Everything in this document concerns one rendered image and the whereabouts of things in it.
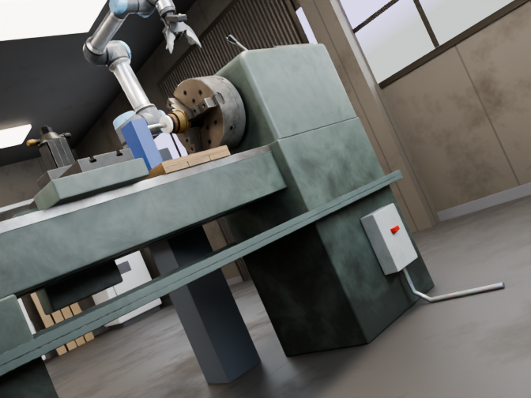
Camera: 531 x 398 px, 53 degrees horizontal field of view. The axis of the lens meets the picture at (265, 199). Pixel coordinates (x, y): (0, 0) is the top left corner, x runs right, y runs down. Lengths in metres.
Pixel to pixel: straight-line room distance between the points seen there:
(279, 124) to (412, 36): 2.45
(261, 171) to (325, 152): 0.35
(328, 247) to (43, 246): 1.06
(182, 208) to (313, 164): 0.65
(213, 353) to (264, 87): 1.19
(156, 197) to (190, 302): 0.85
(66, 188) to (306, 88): 1.21
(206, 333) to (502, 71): 2.76
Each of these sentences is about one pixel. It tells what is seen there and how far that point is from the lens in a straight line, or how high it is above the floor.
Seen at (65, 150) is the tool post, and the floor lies 1.07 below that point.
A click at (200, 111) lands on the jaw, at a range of 2.08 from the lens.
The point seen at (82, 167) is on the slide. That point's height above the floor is 0.95.
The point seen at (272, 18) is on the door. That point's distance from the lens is 5.32.
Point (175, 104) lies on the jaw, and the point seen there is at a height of 1.16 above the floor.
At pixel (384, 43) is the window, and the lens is 4.57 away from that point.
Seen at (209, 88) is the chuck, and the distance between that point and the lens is 2.09.
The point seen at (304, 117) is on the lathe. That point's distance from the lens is 2.26.
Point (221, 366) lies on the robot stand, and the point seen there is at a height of 0.08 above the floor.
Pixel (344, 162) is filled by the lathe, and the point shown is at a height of 0.69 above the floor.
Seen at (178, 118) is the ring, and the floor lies 1.08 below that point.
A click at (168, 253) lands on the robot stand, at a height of 0.64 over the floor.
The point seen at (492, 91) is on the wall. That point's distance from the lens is 4.20.
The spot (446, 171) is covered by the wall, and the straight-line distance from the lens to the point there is 4.49.
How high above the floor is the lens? 0.60
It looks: 2 degrees up
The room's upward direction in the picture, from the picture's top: 24 degrees counter-clockwise
